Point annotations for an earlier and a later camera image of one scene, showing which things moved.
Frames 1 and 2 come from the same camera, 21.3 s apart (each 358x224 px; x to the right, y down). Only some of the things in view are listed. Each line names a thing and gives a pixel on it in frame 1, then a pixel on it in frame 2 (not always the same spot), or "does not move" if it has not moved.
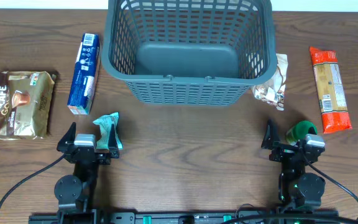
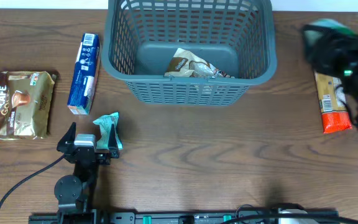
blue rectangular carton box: (82, 82) does not move
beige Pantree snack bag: (273, 91) to (185, 64)
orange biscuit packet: (331, 91) does not move
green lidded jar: (299, 130) to (327, 32)
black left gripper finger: (66, 142) does not move
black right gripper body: (289, 152) to (317, 50)
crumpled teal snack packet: (105, 122) does not move
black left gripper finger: (113, 140) does not move
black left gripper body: (87, 155) does not move
